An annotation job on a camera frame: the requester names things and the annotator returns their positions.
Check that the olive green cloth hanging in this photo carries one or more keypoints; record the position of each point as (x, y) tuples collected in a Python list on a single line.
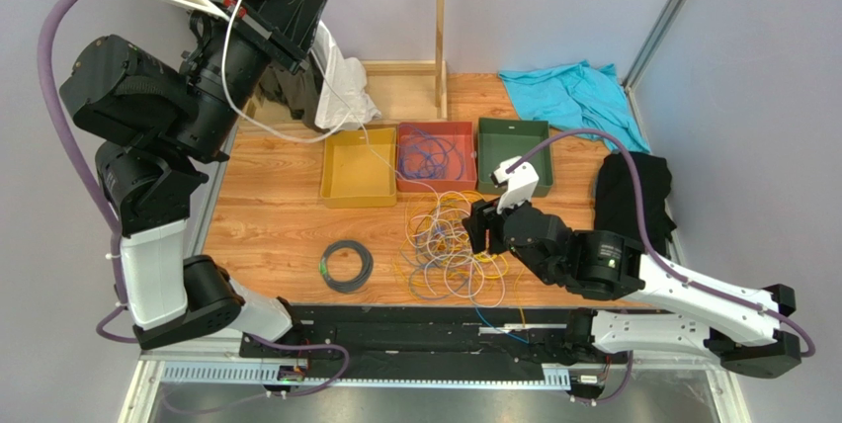
[(299, 92)]

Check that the white cloth hanging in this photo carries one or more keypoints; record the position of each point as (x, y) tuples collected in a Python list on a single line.
[(344, 102)]

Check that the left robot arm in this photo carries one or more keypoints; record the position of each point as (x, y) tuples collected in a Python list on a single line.
[(158, 124)]

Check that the cyan cloth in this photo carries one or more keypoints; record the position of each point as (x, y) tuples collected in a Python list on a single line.
[(575, 96)]

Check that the yellow plastic bin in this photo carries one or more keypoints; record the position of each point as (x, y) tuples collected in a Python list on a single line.
[(359, 169)]

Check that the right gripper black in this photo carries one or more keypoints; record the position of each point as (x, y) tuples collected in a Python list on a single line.
[(494, 230)]

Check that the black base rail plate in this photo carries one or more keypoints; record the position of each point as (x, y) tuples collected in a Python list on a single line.
[(322, 332)]

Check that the wooden frame stand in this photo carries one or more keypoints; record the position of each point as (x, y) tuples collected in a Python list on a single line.
[(405, 90)]

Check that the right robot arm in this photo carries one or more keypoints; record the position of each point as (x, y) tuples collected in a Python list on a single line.
[(695, 314)]

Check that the aluminium frame rail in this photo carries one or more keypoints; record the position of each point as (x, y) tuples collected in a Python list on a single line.
[(722, 392)]

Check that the green plastic bin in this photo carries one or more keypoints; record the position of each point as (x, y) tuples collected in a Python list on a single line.
[(503, 139)]

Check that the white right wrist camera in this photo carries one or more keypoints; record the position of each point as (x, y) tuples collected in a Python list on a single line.
[(519, 178)]

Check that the black cloth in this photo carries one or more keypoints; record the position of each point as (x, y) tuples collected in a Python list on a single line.
[(614, 198)]

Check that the red plastic bin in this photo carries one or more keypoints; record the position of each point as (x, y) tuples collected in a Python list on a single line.
[(435, 157)]

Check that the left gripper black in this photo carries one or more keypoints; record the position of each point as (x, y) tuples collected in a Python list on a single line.
[(286, 20)]

